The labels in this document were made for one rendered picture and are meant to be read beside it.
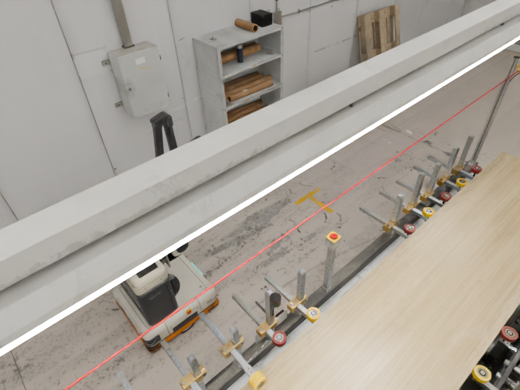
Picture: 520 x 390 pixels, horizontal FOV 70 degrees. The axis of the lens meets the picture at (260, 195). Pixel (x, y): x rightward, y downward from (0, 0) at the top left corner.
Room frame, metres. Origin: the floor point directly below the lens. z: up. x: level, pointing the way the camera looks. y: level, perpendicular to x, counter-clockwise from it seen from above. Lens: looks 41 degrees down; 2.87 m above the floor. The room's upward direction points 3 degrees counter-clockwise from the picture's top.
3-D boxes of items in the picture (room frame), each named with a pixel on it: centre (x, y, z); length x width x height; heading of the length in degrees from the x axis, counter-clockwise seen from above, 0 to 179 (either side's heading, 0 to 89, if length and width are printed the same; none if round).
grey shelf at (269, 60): (4.12, 0.14, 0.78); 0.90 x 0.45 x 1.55; 130
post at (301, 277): (1.30, -0.22, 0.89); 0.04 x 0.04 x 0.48; 40
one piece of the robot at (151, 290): (1.77, 0.91, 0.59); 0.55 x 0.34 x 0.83; 39
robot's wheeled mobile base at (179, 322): (1.83, 0.83, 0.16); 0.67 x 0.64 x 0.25; 129
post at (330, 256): (1.47, -0.42, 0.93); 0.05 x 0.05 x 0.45; 40
